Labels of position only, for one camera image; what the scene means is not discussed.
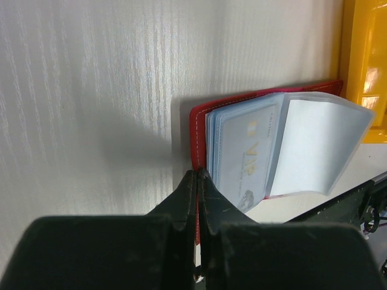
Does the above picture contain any red leather card holder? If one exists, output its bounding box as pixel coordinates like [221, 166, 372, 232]
[189, 80, 377, 245]

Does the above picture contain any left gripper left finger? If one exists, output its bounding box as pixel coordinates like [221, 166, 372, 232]
[5, 170, 197, 289]

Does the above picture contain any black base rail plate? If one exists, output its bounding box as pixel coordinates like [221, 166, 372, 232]
[290, 172, 386, 233]

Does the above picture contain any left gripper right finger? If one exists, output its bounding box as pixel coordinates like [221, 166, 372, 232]
[198, 169, 386, 289]

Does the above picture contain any yellow plastic card bin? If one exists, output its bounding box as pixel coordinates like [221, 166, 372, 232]
[339, 0, 386, 130]

